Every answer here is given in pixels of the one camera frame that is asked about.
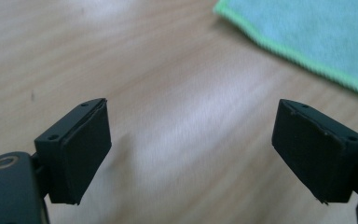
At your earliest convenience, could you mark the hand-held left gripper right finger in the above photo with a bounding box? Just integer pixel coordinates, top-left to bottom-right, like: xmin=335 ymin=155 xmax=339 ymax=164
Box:
xmin=270 ymin=98 xmax=358 ymax=205

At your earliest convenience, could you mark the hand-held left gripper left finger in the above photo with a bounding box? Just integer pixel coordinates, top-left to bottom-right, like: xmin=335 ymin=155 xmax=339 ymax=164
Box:
xmin=34 ymin=97 xmax=113 ymax=206

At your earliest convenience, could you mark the green microfibre cloth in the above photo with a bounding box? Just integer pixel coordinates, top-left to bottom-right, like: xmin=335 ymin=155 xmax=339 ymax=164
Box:
xmin=213 ymin=0 xmax=358 ymax=103

